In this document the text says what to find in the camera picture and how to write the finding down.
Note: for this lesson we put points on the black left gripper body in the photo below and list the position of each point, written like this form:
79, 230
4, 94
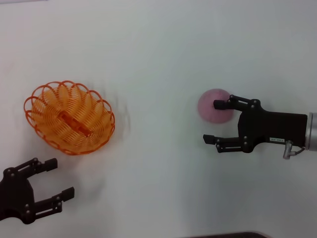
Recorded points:
15, 193

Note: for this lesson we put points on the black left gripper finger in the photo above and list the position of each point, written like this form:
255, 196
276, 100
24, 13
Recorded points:
50, 164
67, 194

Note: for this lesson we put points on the dark rounded robot base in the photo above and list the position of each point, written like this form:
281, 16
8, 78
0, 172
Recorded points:
230, 235

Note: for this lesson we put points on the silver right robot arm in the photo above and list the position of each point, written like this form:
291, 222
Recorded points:
312, 131

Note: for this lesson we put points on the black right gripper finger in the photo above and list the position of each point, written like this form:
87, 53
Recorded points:
209, 138
220, 104

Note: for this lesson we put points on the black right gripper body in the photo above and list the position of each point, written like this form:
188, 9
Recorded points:
277, 129

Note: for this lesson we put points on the orange plastic woven basket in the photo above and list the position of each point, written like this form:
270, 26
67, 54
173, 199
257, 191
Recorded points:
74, 121

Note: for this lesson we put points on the pink peach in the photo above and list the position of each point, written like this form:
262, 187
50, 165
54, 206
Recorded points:
208, 112

